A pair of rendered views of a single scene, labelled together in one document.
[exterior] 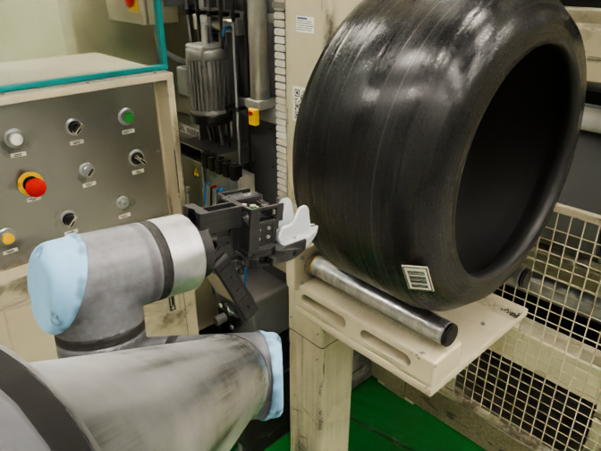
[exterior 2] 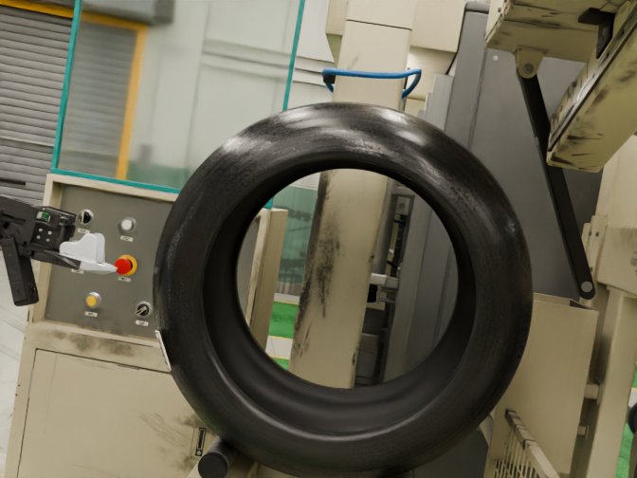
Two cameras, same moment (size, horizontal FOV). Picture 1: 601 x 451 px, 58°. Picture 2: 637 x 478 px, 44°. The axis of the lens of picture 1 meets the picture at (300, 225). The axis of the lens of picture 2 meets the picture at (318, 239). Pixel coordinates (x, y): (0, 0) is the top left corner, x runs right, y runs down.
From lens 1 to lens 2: 1.19 m
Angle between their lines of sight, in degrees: 51
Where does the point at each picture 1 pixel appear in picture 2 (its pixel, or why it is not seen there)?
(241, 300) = (13, 281)
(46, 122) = (156, 221)
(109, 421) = not seen: outside the picture
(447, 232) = (190, 306)
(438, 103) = (201, 175)
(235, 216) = (27, 211)
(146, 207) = not seen: hidden behind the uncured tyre
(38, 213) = (123, 293)
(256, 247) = (27, 238)
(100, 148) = not seen: hidden behind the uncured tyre
